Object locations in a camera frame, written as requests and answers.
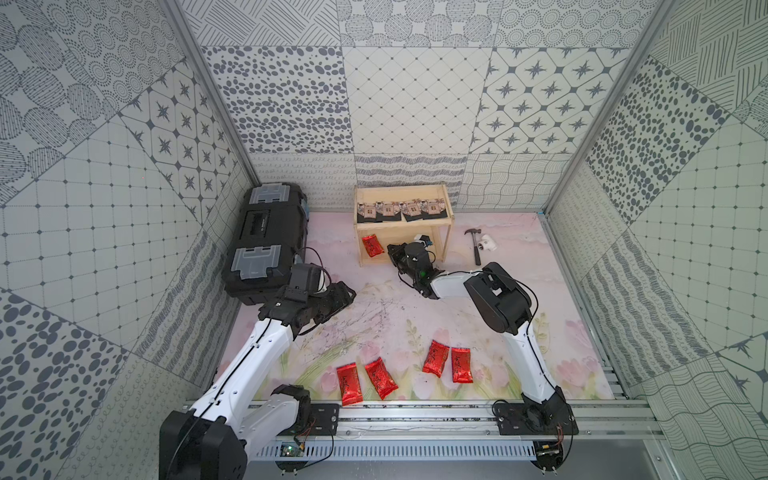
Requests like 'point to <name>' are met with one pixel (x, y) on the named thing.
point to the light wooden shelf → (436, 230)
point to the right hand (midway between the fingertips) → (386, 246)
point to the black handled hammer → (475, 231)
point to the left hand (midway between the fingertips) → (347, 292)
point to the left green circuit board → (290, 449)
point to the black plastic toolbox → (270, 232)
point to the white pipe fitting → (487, 242)
